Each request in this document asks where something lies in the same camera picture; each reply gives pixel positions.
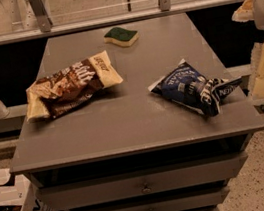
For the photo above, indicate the brown chip bag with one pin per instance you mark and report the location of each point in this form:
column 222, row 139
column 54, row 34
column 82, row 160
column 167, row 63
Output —
column 54, row 95

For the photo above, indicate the green yellow sponge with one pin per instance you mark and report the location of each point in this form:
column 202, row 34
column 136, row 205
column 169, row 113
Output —
column 121, row 37

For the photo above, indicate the grey drawer cabinet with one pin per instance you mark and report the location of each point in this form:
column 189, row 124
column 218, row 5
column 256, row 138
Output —
column 129, row 149

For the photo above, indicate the blue chip bag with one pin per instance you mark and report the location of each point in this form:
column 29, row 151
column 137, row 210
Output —
column 187, row 86

